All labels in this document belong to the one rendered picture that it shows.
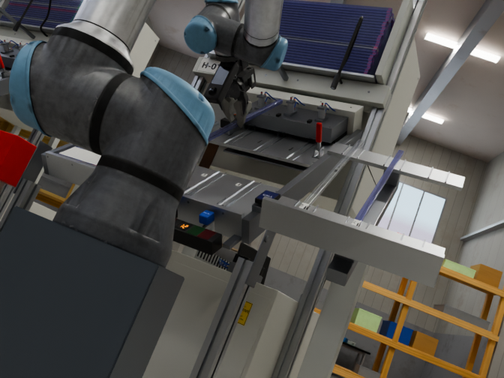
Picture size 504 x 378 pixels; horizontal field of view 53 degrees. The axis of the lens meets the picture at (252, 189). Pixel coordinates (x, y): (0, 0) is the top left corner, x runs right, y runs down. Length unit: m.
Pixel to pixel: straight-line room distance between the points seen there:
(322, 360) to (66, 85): 0.76
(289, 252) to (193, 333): 10.23
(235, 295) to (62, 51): 0.64
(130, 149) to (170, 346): 0.96
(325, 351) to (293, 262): 10.52
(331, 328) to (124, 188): 0.66
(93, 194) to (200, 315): 0.91
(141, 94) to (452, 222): 11.97
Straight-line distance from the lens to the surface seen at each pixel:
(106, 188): 0.62
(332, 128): 1.57
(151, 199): 0.62
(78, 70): 0.70
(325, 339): 1.15
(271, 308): 1.41
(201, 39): 1.14
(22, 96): 0.72
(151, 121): 0.64
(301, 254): 11.68
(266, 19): 1.04
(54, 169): 1.55
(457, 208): 12.60
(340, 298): 1.15
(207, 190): 1.29
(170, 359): 1.52
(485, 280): 8.54
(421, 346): 8.16
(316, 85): 1.83
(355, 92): 1.77
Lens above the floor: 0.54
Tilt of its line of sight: 12 degrees up
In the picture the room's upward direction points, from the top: 23 degrees clockwise
